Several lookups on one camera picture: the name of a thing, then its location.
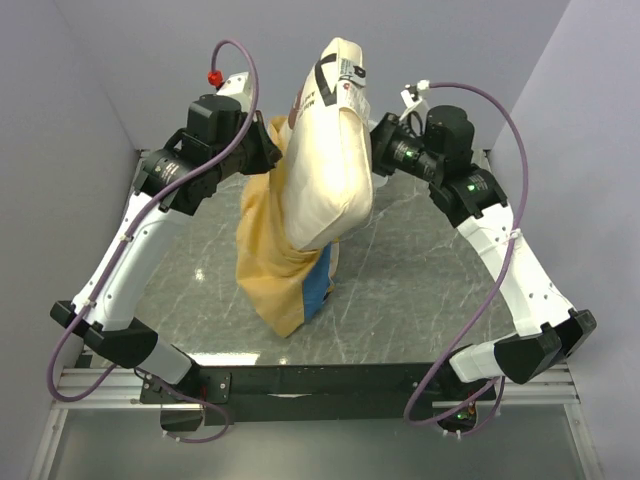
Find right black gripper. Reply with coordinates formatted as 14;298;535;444
339;112;444;182

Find cream pillow with bear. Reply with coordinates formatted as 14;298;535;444
281;37;373;250

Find blue yellow Pikachu pillowcase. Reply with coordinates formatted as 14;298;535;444
234;114;344;339

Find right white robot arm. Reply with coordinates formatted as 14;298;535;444
371;105;597;399

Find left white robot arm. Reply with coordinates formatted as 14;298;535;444
50;92;281;402

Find black base bar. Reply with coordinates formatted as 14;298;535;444
139;362;481;434

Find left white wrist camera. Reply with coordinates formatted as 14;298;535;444
207;70;253;112

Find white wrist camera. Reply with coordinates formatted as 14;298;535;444
399;80;430;121
207;70;253;112

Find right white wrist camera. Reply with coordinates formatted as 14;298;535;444
399;80;430;121

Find aluminium frame rail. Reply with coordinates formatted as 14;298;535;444
52;364;146;409

